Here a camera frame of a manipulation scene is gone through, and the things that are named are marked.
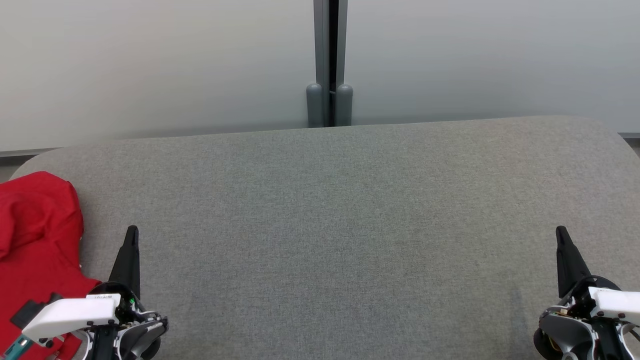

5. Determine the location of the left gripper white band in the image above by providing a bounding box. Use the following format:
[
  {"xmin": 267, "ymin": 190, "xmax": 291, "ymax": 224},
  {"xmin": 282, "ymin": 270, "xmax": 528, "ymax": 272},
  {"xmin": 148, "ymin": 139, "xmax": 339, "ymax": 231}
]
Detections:
[{"xmin": 22, "ymin": 225, "xmax": 146, "ymax": 342}]

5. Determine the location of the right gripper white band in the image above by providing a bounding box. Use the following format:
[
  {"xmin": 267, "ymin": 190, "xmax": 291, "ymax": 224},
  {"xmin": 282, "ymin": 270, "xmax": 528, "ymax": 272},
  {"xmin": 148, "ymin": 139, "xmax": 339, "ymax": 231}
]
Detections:
[{"xmin": 556, "ymin": 225, "xmax": 640, "ymax": 326}]

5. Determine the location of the red basketball shorts number 23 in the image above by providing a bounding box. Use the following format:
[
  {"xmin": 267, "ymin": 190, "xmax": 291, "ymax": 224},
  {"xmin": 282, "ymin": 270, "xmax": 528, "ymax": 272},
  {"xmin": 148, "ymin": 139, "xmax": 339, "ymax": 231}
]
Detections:
[{"xmin": 0, "ymin": 171, "xmax": 102, "ymax": 360}]

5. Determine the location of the left camera cable teal plug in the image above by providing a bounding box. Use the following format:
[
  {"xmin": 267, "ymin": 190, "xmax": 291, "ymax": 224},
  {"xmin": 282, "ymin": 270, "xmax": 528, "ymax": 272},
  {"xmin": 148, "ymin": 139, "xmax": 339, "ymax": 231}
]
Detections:
[{"xmin": 0, "ymin": 334, "xmax": 32, "ymax": 360}]

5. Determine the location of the grey partition frame post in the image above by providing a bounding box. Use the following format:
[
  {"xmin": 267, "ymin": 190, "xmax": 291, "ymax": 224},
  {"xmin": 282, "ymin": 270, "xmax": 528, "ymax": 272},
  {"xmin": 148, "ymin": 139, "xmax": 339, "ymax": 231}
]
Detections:
[{"xmin": 313, "ymin": 0, "xmax": 349, "ymax": 127}]

